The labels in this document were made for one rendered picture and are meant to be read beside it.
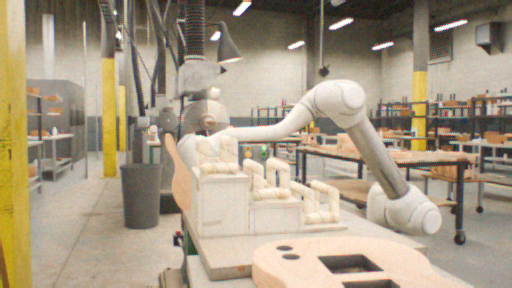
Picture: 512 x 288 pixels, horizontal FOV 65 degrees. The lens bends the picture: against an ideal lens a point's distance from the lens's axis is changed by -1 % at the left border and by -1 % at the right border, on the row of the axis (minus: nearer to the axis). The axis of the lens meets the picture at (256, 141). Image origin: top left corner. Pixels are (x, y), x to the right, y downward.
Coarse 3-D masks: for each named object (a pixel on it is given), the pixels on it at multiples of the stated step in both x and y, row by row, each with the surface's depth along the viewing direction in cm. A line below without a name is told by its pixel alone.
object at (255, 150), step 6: (240, 150) 231; (246, 150) 228; (252, 150) 229; (258, 150) 230; (264, 150) 231; (240, 156) 231; (252, 156) 229; (258, 156) 230; (240, 162) 231; (258, 162) 230; (264, 162) 231; (264, 168) 231; (252, 174) 229; (264, 174) 231
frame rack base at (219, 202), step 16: (192, 176) 133; (208, 176) 116; (224, 176) 116; (240, 176) 116; (192, 192) 134; (208, 192) 114; (224, 192) 115; (240, 192) 116; (192, 208) 135; (208, 208) 114; (224, 208) 115; (240, 208) 116; (208, 224) 115; (224, 224) 116; (240, 224) 117
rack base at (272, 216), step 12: (252, 192) 136; (252, 204) 117; (264, 204) 118; (276, 204) 119; (288, 204) 119; (300, 204) 120; (252, 216) 117; (264, 216) 118; (276, 216) 119; (288, 216) 120; (300, 216) 120; (252, 228) 117; (264, 228) 118; (276, 228) 119; (288, 228) 120; (300, 228) 121
